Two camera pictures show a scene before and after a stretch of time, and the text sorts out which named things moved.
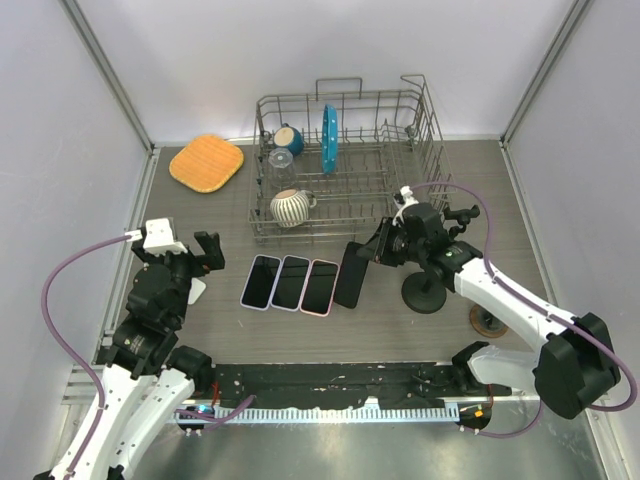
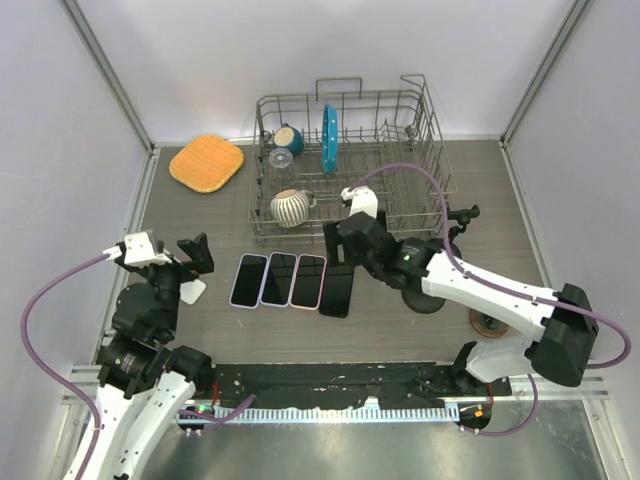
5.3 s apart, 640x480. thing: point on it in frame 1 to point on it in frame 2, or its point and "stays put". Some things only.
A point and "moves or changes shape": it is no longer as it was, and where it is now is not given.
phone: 320,287 moves or changes shape
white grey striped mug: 290,208 stays put
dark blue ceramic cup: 289,137 stays put
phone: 290,282 moves or changes shape
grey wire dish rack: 329,163 stays put
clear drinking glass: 283,170 stays put
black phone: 354,266 moves or changes shape
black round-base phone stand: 463,217 stays put
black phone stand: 423,293 stays put
